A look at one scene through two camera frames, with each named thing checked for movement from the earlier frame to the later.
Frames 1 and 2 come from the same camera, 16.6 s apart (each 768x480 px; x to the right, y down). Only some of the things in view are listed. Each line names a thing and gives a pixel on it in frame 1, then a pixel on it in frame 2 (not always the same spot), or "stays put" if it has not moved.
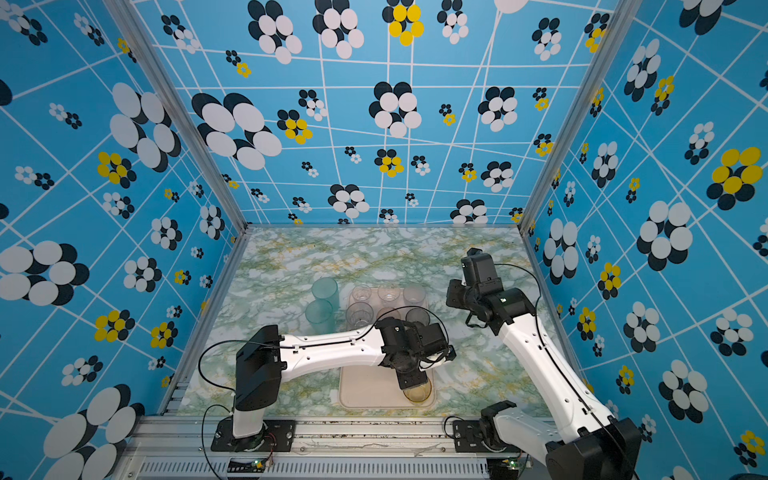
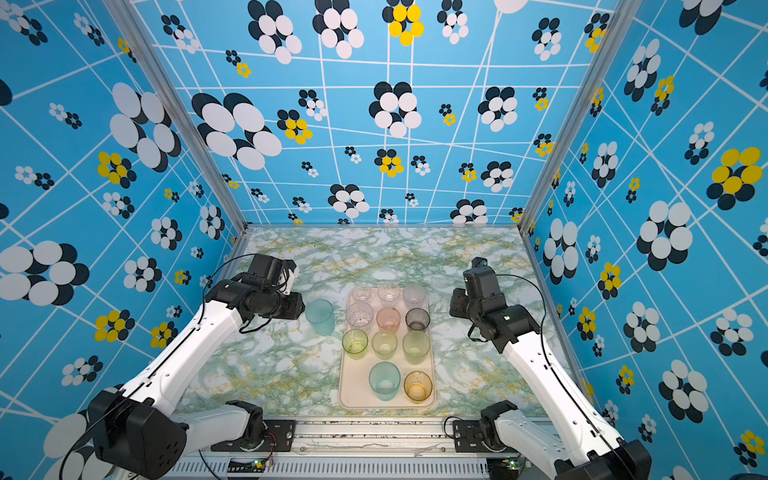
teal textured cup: x=325 y=288 → x=385 y=379
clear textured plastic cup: x=414 y=295 stays put
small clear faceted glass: x=389 y=292 stays put
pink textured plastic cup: x=393 y=313 stays put
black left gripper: x=413 y=381 → x=296 y=308
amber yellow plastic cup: x=418 y=393 stays put
